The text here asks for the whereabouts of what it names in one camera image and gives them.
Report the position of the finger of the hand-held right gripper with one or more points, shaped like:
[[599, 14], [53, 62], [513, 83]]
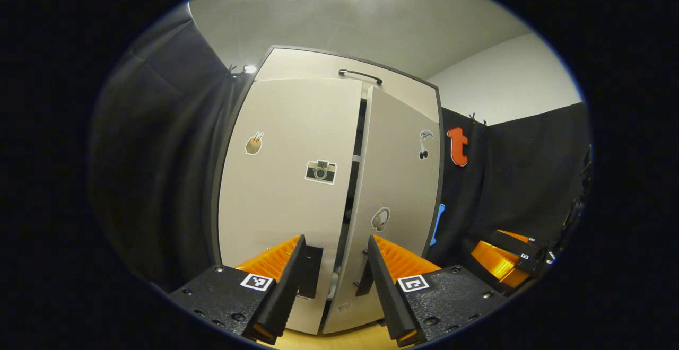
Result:
[[501, 262], [517, 244]]

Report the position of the white cabinet drawer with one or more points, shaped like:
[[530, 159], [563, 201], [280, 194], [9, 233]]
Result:
[[307, 66]]

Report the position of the small bright lamp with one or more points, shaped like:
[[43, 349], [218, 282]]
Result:
[[248, 69]]

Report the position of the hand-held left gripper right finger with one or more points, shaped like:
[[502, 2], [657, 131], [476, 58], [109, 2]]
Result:
[[390, 297]]

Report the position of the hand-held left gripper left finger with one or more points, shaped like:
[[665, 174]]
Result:
[[284, 297]]

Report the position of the white shoe cabinet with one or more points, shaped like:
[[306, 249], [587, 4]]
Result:
[[297, 66]]

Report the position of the black backdrop cloth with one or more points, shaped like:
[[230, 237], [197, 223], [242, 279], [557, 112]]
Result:
[[159, 154], [520, 180]]

